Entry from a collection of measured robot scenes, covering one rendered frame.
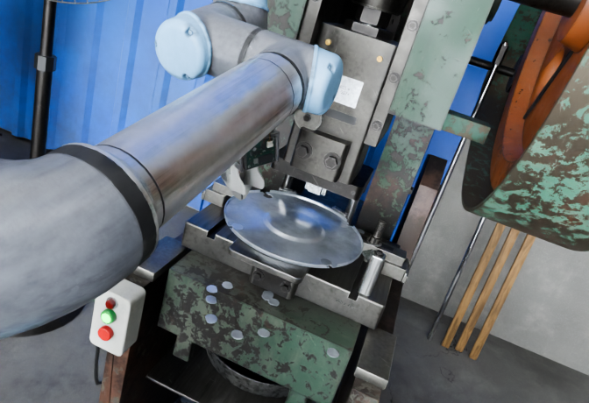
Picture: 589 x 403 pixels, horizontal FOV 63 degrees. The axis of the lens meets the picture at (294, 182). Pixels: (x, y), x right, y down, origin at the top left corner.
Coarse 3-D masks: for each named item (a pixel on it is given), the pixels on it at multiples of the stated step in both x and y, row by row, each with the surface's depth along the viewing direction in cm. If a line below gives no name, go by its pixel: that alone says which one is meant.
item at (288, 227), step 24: (240, 216) 95; (264, 216) 98; (288, 216) 100; (312, 216) 104; (336, 216) 108; (264, 240) 89; (288, 240) 92; (312, 240) 94; (336, 240) 97; (360, 240) 100; (312, 264) 85; (336, 264) 89
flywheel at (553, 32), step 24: (552, 24) 110; (576, 24) 79; (528, 48) 115; (552, 48) 106; (576, 48) 83; (528, 72) 111; (552, 72) 102; (528, 96) 109; (552, 96) 90; (504, 120) 109; (528, 120) 102; (504, 144) 100; (528, 144) 94; (504, 168) 89
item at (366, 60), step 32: (320, 32) 90; (352, 32) 88; (384, 32) 92; (352, 64) 90; (384, 64) 88; (352, 96) 91; (320, 128) 95; (352, 128) 93; (288, 160) 99; (320, 160) 94; (352, 160) 95
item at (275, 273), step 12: (240, 240) 87; (228, 252) 84; (240, 252) 84; (252, 252) 85; (252, 264) 83; (264, 264) 82; (276, 264) 84; (288, 264) 85; (252, 276) 98; (264, 276) 97; (276, 276) 97; (288, 276) 82; (300, 276) 82; (264, 288) 98; (276, 288) 97; (288, 288) 96
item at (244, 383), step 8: (208, 352) 117; (216, 360) 112; (216, 368) 114; (224, 368) 111; (232, 368) 109; (224, 376) 112; (232, 376) 110; (240, 376) 109; (248, 376) 121; (256, 376) 122; (232, 384) 112; (240, 384) 110; (248, 384) 109; (256, 384) 109; (264, 384) 108; (272, 384) 108; (256, 392) 111; (264, 392) 110; (272, 392) 110; (280, 392) 111
